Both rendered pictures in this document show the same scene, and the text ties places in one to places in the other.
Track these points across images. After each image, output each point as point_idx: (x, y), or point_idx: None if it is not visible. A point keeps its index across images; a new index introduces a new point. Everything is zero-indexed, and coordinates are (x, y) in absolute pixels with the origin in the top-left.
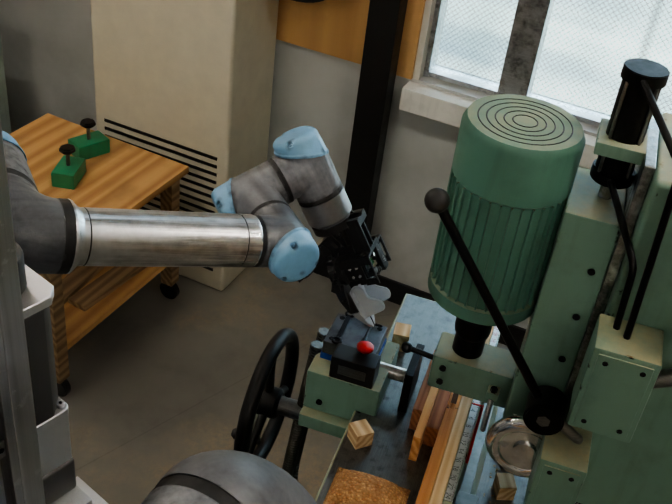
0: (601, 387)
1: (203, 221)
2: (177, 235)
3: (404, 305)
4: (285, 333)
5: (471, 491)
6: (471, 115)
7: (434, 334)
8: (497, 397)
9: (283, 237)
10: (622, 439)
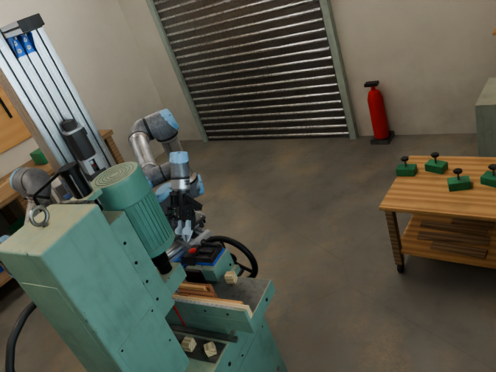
0: None
1: (140, 155)
2: (136, 154)
3: (260, 280)
4: (227, 239)
5: (173, 331)
6: (123, 163)
7: (238, 293)
8: None
9: None
10: None
